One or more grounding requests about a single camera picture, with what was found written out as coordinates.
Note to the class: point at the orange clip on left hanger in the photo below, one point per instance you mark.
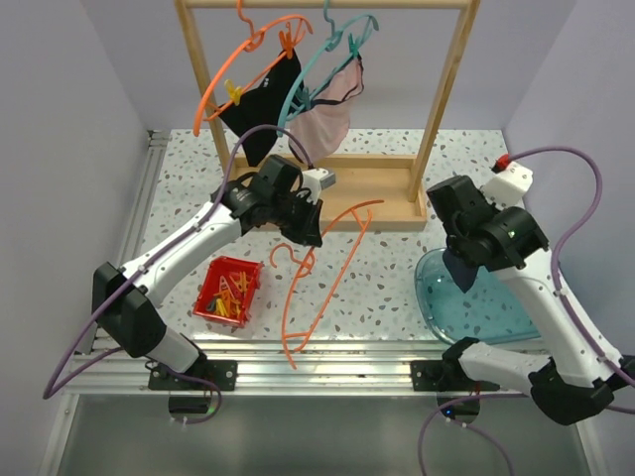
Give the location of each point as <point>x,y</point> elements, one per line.
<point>287,43</point>

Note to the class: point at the teal hanger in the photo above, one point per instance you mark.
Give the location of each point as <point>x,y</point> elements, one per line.
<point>363,24</point>

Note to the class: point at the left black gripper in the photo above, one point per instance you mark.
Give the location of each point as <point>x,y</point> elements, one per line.
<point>309,231</point>

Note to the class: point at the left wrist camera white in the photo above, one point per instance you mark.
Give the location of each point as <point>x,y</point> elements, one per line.
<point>315,181</point>

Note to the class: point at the navy underwear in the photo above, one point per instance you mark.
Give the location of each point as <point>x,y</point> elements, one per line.
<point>462,275</point>

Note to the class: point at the teal clip upper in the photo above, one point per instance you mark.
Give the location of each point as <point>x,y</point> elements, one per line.
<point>354,44</point>

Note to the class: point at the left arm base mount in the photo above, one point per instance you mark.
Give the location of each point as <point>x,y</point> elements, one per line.
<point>222,373</point>

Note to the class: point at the yellow clip on left hanger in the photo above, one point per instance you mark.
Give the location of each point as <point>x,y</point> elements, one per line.
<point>234,92</point>

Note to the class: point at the red bin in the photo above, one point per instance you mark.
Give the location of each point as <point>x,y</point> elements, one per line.
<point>221,266</point>

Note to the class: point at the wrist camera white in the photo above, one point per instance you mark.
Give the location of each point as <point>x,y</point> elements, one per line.
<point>315,181</point>
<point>511,181</point>

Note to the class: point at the wooden clothes rack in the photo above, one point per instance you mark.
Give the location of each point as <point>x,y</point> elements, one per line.
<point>359,177</point>

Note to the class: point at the teal clip lower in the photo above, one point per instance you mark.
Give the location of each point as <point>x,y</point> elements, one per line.
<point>301,101</point>

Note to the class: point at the black underwear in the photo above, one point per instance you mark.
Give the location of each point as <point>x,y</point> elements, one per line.
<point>262,105</point>

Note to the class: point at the orange hanger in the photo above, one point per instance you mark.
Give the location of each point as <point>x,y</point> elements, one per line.
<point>213,96</point>
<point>315,278</point>

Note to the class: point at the pink underwear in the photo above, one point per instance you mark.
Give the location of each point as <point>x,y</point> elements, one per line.
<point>322,129</point>

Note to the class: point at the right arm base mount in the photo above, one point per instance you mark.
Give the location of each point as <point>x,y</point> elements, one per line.
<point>445,374</point>

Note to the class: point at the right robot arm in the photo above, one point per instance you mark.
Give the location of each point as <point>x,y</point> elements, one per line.
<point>579,377</point>

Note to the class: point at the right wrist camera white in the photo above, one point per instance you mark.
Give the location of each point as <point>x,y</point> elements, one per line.
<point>511,181</point>

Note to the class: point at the teal clip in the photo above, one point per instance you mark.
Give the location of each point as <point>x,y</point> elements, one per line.
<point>301,101</point>
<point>354,44</point>

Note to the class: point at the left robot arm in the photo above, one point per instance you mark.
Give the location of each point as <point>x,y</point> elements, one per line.
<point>125,299</point>

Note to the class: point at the blue transparent tray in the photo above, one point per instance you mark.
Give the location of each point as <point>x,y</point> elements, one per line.
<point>488,312</point>

